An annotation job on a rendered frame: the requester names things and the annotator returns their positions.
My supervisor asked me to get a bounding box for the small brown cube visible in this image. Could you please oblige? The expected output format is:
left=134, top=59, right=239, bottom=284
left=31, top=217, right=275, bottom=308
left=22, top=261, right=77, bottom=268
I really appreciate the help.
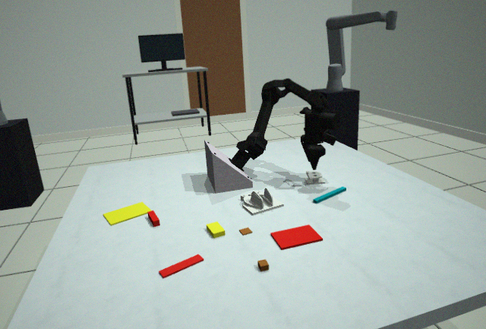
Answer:
left=258, top=259, right=269, bottom=271

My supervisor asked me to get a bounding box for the red flat plate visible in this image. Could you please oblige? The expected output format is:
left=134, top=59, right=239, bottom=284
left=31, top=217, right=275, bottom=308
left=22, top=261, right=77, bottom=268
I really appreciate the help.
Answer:
left=270, top=224, right=323, bottom=250

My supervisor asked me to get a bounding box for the teal rectangular bar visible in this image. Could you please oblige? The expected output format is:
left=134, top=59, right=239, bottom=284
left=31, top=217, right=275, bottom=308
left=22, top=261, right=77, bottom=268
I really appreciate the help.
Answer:
left=314, top=187, right=346, bottom=204

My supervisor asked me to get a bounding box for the yellow flat plate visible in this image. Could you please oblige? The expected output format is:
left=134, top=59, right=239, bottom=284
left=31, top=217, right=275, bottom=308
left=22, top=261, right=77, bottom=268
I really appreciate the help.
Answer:
left=103, top=202, right=151, bottom=226

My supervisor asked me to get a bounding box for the yellow rectangular block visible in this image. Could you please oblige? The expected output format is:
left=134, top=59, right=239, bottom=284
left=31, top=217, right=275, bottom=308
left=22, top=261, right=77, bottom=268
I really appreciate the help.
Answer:
left=206, top=222, right=225, bottom=238

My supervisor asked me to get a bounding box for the small brown flat tile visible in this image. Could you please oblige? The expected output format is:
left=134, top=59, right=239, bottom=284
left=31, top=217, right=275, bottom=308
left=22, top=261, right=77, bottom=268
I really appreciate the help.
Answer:
left=239, top=228, right=252, bottom=235

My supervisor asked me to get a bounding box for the small red block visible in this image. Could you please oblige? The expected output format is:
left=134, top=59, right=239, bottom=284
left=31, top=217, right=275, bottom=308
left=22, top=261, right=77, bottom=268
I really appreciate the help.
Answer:
left=147, top=210, right=160, bottom=227

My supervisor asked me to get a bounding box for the red flat bar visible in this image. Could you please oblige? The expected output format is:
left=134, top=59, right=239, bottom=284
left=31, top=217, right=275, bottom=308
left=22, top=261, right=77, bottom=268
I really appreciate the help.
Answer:
left=159, top=255, right=203, bottom=279

